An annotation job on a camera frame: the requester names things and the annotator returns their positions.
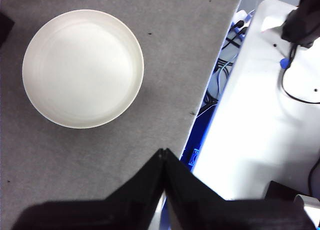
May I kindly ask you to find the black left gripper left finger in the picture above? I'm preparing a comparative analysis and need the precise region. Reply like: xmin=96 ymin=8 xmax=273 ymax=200
xmin=11 ymin=148 xmax=165 ymax=230

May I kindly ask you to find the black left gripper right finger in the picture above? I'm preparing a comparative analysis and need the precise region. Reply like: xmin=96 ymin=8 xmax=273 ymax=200
xmin=163 ymin=147 xmax=317 ymax=230

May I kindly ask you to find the pale yellow plate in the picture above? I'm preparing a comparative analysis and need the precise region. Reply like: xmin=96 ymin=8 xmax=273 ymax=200
xmin=21 ymin=9 xmax=145 ymax=129

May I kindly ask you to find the thin black cable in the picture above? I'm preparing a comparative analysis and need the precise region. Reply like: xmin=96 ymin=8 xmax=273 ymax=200
xmin=307 ymin=158 xmax=320 ymax=197
xmin=281 ymin=43 xmax=320 ymax=103

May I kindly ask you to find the black cable bundle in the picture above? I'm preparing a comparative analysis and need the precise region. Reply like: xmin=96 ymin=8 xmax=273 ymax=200
xmin=201 ymin=91 xmax=221 ymax=110

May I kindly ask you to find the black plug cable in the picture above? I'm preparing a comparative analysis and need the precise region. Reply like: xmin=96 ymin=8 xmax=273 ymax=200
xmin=221 ymin=19 xmax=250 ymax=50

